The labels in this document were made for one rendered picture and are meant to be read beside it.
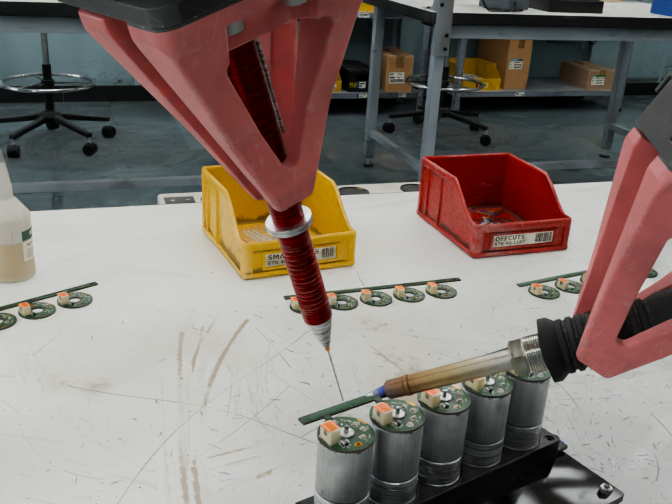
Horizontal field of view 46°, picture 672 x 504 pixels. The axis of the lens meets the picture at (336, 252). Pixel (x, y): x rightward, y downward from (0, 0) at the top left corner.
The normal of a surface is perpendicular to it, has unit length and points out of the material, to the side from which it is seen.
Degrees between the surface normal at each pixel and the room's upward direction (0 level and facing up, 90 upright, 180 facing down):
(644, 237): 108
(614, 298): 99
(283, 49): 87
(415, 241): 0
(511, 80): 90
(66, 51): 90
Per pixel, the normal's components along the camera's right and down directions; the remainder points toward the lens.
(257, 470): 0.06, -0.92
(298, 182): 0.65, 0.47
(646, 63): 0.31, 0.38
